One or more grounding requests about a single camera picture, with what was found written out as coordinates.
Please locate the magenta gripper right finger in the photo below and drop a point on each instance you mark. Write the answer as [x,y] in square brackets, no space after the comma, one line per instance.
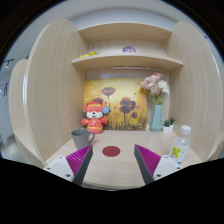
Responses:
[147,162]

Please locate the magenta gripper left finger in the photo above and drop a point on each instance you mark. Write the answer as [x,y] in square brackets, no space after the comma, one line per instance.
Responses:
[79,162]

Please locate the clear plastic water bottle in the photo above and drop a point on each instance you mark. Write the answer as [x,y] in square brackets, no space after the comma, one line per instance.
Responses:
[181,144]

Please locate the grey ceramic mug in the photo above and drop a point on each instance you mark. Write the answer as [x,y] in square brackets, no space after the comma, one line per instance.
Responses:
[82,137]

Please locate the red round coaster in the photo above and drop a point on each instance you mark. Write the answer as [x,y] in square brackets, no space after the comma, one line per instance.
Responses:
[111,151]

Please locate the teal ceramic vase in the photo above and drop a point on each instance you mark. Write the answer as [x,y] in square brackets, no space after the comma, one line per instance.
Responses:
[156,123]

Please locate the small potted plant white pot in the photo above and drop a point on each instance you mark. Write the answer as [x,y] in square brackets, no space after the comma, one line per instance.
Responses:
[166,126]

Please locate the red plush fortune toy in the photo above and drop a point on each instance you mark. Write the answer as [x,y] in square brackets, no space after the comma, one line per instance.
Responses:
[94,119]

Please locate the yellow poppy flower painting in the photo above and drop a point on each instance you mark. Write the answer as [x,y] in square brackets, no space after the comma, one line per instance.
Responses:
[124,102]

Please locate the pink white flower bouquet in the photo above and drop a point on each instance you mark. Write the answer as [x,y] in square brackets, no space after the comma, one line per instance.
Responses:
[156,87]

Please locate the light wood shelf unit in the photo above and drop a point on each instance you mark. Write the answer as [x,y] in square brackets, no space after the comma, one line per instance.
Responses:
[46,94]

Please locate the under-shelf light bar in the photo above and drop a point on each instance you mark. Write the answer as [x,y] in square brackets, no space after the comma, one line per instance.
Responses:
[136,68]

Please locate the yellow toy on shelf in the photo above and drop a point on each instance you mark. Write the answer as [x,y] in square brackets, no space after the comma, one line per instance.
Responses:
[88,54]

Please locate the purple round object on shelf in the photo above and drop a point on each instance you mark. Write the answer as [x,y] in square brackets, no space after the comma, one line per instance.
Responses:
[130,49]

